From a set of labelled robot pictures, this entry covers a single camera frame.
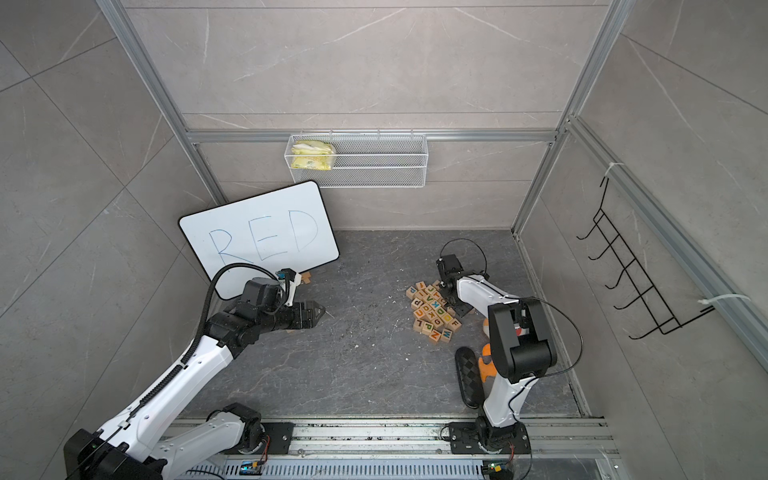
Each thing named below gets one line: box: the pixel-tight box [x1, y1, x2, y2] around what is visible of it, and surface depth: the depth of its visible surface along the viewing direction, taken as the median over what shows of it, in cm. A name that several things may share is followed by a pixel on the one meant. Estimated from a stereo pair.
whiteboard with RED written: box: [179, 180, 340, 298], surface depth 92 cm
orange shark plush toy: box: [478, 318, 497, 383], surface depth 85 cm
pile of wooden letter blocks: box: [406, 280, 462, 343], surface depth 95 cm
